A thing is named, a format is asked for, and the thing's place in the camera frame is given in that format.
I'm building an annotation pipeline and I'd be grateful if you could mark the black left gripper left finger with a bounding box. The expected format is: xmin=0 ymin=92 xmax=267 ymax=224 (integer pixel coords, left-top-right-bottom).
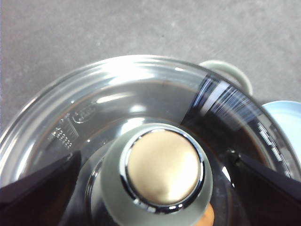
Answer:
xmin=0 ymin=150 xmax=82 ymax=226

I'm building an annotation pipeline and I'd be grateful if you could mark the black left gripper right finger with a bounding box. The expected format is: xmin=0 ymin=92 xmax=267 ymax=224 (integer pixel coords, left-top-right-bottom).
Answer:
xmin=228 ymin=152 xmax=301 ymax=226

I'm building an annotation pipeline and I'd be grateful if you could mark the glass lid with green knob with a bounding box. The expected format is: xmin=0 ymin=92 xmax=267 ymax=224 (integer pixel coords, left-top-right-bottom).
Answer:
xmin=0 ymin=54 xmax=297 ymax=226

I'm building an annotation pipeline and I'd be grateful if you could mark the blue round plate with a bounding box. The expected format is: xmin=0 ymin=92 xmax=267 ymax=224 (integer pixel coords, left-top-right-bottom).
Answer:
xmin=260 ymin=101 xmax=301 ymax=182

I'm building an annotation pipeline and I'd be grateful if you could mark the pale green electric steamer pot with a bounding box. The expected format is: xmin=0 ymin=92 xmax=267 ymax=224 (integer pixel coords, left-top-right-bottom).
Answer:
xmin=198 ymin=60 xmax=254 ymax=95

